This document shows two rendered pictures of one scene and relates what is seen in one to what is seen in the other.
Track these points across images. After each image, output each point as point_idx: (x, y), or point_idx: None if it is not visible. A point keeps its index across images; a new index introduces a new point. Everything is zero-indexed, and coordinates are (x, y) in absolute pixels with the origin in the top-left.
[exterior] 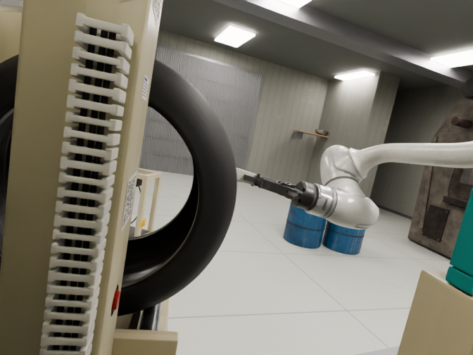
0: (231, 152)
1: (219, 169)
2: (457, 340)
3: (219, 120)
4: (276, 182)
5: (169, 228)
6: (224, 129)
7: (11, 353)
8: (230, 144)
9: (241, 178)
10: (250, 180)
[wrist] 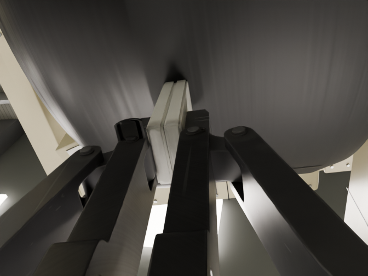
0: (363, 130)
1: None
2: None
3: (330, 164)
4: (219, 270)
5: None
6: (329, 161)
7: None
8: (337, 148)
9: (187, 109)
10: (210, 126)
